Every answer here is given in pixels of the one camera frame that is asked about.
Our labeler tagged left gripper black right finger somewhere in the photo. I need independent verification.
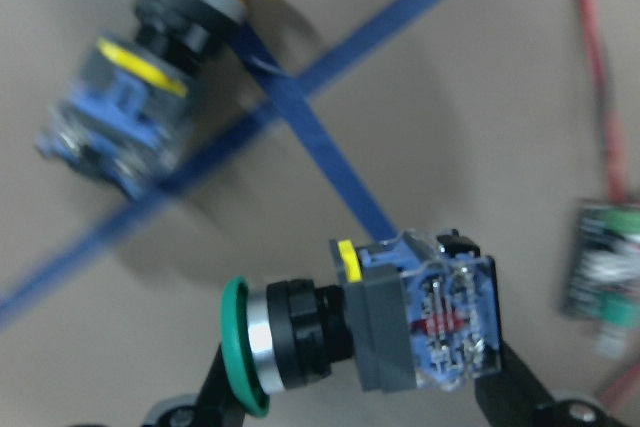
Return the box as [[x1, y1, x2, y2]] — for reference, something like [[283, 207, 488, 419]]
[[474, 342, 555, 427]]

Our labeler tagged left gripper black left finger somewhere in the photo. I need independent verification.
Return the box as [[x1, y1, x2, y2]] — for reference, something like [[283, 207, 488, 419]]
[[192, 346, 246, 427]]

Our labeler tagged green push button switch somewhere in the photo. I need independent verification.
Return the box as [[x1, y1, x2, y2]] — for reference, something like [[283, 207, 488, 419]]
[[221, 230, 502, 417]]

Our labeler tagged yellow push button switch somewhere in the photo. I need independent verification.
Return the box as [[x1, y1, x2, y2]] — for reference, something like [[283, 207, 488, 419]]
[[36, 0, 248, 198]]

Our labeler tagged motor speed controller board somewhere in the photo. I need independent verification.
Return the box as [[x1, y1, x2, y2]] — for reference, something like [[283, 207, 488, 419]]
[[562, 202, 639, 358]]

